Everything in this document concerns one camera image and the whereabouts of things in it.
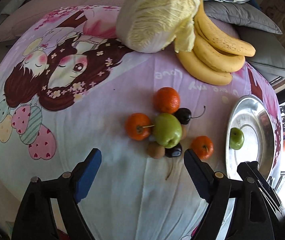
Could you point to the napa cabbage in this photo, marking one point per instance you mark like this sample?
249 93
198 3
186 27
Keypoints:
157 17

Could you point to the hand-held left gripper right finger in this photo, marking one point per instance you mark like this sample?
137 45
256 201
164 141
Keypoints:
198 180

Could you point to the medium orange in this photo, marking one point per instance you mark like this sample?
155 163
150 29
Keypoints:
136 127

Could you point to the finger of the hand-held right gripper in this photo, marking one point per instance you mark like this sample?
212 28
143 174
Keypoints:
265 177
243 170

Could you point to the large orange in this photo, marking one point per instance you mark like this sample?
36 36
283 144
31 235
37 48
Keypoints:
166 100

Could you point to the round metal plate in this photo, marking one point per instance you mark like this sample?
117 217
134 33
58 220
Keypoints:
252 120

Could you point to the green apple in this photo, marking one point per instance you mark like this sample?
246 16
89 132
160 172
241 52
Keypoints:
236 138
167 130

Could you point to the cartoon printed blanket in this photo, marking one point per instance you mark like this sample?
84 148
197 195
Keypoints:
122 85

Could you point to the small orange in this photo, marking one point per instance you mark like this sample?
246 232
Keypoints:
202 147

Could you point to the brown longan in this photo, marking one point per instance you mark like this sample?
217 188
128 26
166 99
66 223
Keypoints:
155 151
184 132

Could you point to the grey pillow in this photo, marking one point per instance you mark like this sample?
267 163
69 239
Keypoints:
270 55
245 16

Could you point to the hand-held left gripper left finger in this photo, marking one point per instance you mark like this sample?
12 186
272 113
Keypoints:
90 172

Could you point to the dark cherry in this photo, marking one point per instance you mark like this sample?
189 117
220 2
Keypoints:
183 115
173 152

